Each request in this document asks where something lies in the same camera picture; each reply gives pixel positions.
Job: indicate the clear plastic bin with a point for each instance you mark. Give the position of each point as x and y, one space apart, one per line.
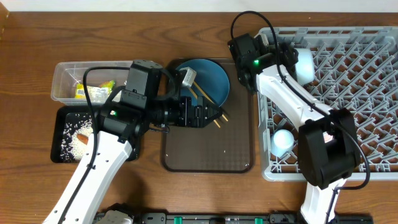
68 75

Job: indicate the pink plastic cup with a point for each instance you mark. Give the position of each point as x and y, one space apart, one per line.
327 137

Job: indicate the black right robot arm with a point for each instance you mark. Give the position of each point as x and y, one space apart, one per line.
328 149

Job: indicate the yellow green snack wrapper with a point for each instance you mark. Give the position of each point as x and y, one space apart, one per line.
100 92

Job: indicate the black tray bin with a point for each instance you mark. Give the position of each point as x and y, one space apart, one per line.
59 140

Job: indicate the wooden chopstick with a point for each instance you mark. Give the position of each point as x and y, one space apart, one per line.
195 96
207 97

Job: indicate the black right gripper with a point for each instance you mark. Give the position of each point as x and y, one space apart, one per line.
291 59

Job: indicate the light blue plastic cup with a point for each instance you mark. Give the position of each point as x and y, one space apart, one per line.
282 141

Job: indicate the grey plastic dishwasher rack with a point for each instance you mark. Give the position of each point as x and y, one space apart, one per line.
355 68

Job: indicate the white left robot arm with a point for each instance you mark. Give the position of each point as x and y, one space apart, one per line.
150 96

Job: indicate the pile of white rice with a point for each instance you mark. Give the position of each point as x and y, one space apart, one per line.
76 126

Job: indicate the dark blue plate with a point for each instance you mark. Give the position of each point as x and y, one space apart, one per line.
211 78

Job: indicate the orange carrot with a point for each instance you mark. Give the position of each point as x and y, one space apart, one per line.
82 138

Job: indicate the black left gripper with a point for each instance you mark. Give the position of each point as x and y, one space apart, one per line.
199 114

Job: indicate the brown serving tray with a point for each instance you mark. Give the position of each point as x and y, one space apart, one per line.
229 149

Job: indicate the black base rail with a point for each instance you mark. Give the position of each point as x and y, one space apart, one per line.
117 217

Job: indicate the light blue bowl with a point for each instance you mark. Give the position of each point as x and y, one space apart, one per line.
305 68

